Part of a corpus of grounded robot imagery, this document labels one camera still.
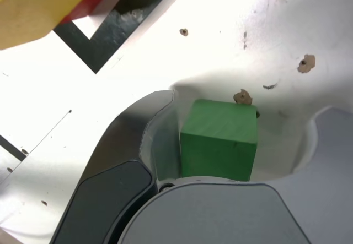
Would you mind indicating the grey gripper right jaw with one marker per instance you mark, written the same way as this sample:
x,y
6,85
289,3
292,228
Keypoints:
x,y
234,216

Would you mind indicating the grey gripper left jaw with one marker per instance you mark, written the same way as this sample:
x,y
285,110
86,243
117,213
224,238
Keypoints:
x,y
110,178

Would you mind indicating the green cube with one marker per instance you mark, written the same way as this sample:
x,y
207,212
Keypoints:
x,y
220,145

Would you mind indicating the yellow cube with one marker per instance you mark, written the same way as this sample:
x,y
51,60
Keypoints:
x,y
27,12

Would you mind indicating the black tape square outline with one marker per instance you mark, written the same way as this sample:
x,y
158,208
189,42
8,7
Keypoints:
x,y
93,54

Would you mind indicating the black tape strip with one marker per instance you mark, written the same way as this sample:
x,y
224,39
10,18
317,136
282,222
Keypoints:
x,y
11,147

